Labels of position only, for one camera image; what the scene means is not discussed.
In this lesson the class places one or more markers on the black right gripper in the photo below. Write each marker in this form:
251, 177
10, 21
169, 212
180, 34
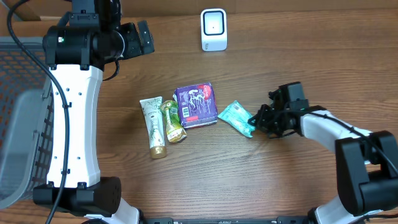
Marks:
263, 123

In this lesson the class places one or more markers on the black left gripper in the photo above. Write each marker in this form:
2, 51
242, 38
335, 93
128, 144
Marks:
129, 31

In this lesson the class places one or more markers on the teal packet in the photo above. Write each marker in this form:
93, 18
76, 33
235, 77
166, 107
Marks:
238, 117

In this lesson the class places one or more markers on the purple snack packet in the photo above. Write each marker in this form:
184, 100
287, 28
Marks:
196, 105

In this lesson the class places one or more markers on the white cosmetic tube gold cap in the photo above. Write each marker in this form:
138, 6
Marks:
155, 127

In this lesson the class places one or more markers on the green yellow sachet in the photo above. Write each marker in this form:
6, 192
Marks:
174, 130

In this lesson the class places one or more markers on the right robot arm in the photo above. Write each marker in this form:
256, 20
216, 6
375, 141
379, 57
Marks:
366, 162

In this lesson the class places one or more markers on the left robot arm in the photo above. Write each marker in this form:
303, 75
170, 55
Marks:
77, 49

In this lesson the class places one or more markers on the white barcode scanner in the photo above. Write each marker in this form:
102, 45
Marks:
214, 31

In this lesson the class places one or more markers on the grey plastic basket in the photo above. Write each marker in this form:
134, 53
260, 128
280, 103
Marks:
26, 124

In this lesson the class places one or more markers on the black rail at table edge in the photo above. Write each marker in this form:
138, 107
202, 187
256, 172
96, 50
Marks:
278, 220

